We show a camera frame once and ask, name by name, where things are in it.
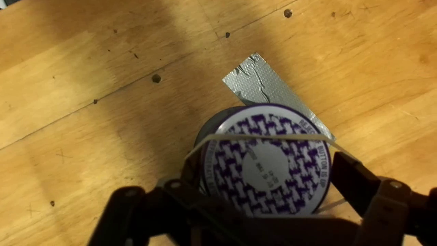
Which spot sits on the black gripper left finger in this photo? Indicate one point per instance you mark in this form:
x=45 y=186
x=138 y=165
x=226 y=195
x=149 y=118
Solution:
x=150 y=213

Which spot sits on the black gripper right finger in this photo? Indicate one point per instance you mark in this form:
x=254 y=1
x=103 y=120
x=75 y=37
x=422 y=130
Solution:
x=387 y=209

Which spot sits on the grey duct tape strip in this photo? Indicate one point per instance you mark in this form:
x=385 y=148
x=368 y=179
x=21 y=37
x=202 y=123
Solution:
x=261 y=82

